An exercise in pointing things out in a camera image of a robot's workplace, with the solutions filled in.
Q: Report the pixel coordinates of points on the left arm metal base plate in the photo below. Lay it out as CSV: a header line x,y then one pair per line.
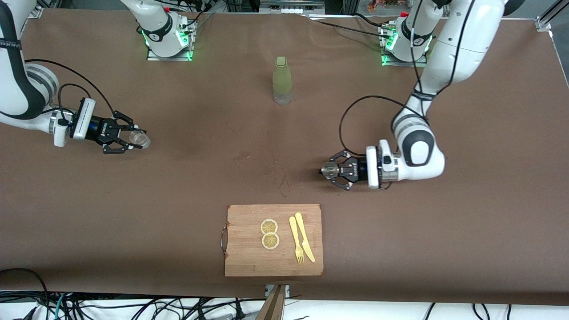
x,y
404,63

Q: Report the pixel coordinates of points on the green sleeved glass bottle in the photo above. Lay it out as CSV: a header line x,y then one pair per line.
x,y
282,80

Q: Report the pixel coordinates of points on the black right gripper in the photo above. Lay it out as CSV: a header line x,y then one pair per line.
x,y
97,129

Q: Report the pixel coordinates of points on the yellow plastic knife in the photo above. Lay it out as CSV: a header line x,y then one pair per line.
x,y
304,240

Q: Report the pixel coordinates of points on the silver metal bracket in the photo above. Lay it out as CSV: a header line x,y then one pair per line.
x,y
268,291

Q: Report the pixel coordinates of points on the yellow plastic fork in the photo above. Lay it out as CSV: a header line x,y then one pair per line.
x,y
295,238

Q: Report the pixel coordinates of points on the wooden cutting board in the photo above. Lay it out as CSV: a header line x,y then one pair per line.
x,y
249,262

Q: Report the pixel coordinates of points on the small clear measuring cup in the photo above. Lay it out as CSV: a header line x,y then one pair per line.
x,y
140,139

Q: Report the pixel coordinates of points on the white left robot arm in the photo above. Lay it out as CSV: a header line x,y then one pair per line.
x,y
462,40

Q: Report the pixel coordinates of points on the lemon slice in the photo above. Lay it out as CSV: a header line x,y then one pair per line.
x,y
270,241
269,226

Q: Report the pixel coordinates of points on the grey power strip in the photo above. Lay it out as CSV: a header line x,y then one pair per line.
x,y
291,8

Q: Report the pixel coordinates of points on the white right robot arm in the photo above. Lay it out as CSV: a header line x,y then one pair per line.
x,y
13,89

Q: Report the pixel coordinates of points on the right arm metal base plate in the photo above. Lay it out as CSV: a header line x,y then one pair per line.
x,y
189,49

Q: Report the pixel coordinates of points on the small clear glass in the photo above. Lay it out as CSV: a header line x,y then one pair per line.
x,y
330,170

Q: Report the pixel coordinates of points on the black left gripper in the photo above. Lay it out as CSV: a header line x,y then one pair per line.
x,y
357,170

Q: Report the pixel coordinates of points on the brown wooden post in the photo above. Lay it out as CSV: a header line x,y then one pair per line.
x,y
273,306

